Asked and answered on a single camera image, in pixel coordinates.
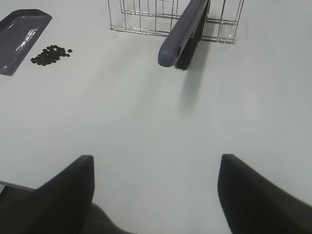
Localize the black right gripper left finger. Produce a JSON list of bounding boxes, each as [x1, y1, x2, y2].
[[0, 155, 94, 234]]

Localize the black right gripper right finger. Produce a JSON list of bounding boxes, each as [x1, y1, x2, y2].
[[217, 154, 312, 234]]

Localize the pile of coffee beans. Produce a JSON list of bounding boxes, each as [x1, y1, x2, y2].
[[30, 44, 73, 66]]

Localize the purple hand brush black bristles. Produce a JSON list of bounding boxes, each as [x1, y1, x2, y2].
[[157, 0, 210, 71]]

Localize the purple plastic dustpan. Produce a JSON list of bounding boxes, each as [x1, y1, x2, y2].
[[0, 9, 52, 76]]

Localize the chrome wire rack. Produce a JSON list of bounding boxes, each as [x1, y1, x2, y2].
[[109, 0, 245, 45]]

